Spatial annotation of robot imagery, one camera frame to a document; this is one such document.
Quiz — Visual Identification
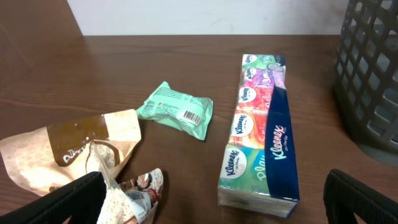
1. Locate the beige brown snack pouch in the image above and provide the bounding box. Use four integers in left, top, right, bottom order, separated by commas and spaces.
1, 109, 164, 224

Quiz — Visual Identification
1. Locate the grey plastic basket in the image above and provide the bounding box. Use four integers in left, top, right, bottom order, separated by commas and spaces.
333, 0, 397, 166

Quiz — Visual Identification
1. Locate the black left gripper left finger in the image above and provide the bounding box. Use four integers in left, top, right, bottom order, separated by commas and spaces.
1, 172, 106, 224

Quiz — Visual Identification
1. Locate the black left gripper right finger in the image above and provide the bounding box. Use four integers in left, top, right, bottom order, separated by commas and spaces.
323, 169, 397, 224

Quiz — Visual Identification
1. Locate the Kleenex tissue multipack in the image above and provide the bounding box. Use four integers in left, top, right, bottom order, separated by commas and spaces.
218, 54, 300, 218

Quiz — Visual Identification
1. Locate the mint green wrapped packet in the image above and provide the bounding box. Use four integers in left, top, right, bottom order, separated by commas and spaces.
137, 82, 213, 141

